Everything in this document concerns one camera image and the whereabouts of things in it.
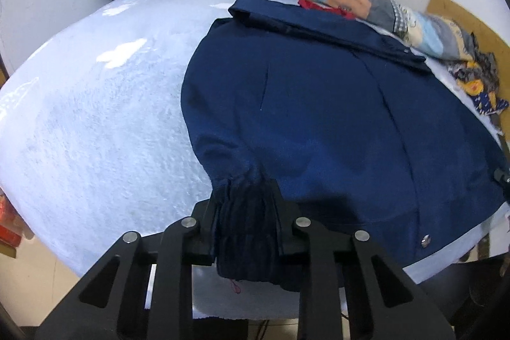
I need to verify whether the orange red box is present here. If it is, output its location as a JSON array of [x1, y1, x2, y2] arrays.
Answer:
[[0, 192, 23, 259]]

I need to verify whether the brown cardboard sheet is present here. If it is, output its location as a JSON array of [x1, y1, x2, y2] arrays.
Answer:
[[425, 0, 510, 102]]

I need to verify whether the light blue bed sheet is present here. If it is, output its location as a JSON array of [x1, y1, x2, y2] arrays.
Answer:
[[0, 0, 510, 321]]

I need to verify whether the navy blue garment red collar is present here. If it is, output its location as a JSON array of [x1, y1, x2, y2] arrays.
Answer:
[[182, 0, 507, 283]]

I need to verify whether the colourful patterned cloth pile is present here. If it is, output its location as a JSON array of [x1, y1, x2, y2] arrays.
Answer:
[[446, 33, 509, 116]]

